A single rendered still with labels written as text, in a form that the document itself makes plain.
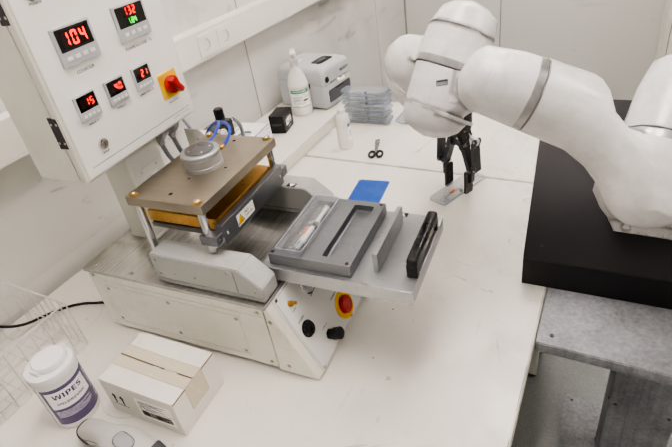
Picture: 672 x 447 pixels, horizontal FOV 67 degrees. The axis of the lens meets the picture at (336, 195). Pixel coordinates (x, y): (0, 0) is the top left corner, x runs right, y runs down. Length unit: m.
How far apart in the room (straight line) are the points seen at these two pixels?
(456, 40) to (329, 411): 0.67
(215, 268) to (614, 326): 0.77
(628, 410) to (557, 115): 0.94
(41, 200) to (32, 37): 0.62
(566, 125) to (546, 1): 2.53
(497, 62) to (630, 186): 0.24
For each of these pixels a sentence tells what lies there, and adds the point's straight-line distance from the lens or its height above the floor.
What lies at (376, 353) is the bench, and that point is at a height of 0.75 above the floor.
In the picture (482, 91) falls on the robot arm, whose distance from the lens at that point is 0.75.
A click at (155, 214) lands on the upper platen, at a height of 1.05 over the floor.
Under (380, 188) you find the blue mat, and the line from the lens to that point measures 1.54.
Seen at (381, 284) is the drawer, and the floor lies 0.97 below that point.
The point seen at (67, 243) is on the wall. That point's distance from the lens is 1.56.
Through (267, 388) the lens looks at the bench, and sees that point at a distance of 1.05.
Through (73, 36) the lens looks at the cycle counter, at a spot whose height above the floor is 1.40.
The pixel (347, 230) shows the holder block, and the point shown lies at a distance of 0.99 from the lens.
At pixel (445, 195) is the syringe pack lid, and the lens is 1.44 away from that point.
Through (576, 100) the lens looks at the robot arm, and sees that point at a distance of 0.76.
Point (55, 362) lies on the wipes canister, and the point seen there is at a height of 0.90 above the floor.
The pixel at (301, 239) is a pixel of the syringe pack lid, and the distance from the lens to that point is 0.95.
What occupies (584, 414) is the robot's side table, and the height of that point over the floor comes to 0.01.
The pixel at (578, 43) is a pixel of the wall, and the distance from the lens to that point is 3.32.
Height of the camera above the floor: 1.56
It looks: 32 degrees down
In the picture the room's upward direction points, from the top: 10 degrees counter-clockwise
